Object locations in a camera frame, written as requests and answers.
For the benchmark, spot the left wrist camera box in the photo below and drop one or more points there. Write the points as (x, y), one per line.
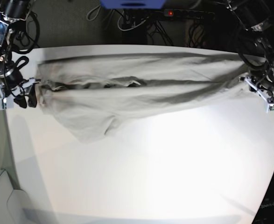
(269, 107)

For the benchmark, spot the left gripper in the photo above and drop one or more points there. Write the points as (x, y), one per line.
(260, 84)

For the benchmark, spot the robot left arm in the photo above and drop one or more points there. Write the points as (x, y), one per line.
(255, 17)

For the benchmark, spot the black power strip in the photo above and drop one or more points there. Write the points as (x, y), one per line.
(187, 14)

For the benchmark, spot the light grey t-shirt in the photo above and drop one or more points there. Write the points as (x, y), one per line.
(93, 96)

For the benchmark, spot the grey side cabinet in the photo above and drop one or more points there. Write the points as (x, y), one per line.
(11, 210)

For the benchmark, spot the blue box overhead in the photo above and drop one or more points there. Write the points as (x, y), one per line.
(132, 4)

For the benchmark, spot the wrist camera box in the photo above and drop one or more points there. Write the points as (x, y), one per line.
(6, 103)
(269, 107)

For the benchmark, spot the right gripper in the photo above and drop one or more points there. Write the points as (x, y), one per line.
(18, 92)

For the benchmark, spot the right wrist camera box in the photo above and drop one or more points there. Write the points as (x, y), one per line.
(6, 103)

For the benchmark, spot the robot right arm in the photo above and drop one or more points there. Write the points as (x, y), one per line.
(13, 16)

